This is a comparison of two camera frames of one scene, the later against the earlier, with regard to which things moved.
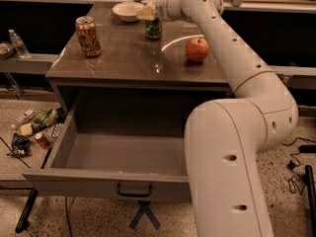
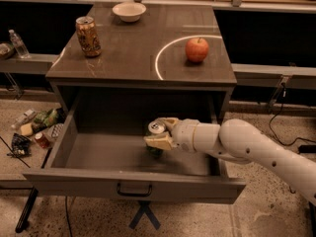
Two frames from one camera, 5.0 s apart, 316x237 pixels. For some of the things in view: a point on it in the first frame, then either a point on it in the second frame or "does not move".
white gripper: (160, 11) to (185, 133)
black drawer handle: (134, 196) does not move
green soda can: (153, 29) to (154, 152)
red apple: (197, 49) does not move
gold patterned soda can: (88, 36) does not move
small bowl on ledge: (6, 50) does not move
